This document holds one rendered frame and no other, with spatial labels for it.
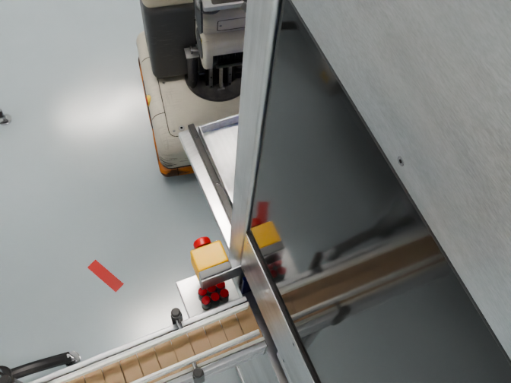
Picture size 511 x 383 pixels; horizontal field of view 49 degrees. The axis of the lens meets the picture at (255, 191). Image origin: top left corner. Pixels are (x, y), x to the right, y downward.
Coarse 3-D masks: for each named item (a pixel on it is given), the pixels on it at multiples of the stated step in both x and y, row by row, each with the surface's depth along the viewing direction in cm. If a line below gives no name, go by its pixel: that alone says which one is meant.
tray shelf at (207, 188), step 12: (180, 132) 153; (192, 144) 152; (192, 156) 150; (192, 168) 150; (204, 168) 149; (204, 180) 147; (204, 192) 146; (216, 192) 146; (216, 204) 144; (216, 216) 143; (228, 228) 141; (228, 240) 140
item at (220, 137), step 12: (228, 120) 153; (204, 132) 154; (216, 132) 154; (228, 132) 154; (204, 144) 152; (216, 144) 152; (228, 144) 152; (216, 156) 151; (228, 156) 151; (216, 168) 146; (228, 168) 149; (228, 180) 147; (228, 192) 142
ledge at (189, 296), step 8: (184, 280) 134; (192, 280) 134; (232, 280) 135; (184, 288) 133; (192, 288) 134; (232, 288) 134; (184, 296) 132; (192, 296) 133; (232, 296) 133; (184, 304) 132; (192, 304) 132; (200, 304) 132; (192, 312) 131; (200, 312) 131
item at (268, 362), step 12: (240, 288) 134; (252, 300) 133; (264, 324) 131; (264, 336) 130; (276, 348) 128; (252, 360) 156; (264, 360) 137; (276, 360) 127; (240, 372) 195; (252, 372) 165; (264, 372) 144; (276, 372) 126
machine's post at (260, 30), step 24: (264, 0) 57; (264, 24) 59; (264, 48) 62; (264, 72) 65; (240, 96) 77; (264, 96) 69; (240, 120) 81; (264, 120) 74; (240, 144) 86; (240, 168) 91; (240, 192) 98; (240, 216) 104; (240, 240) 112; (240, 264) 122
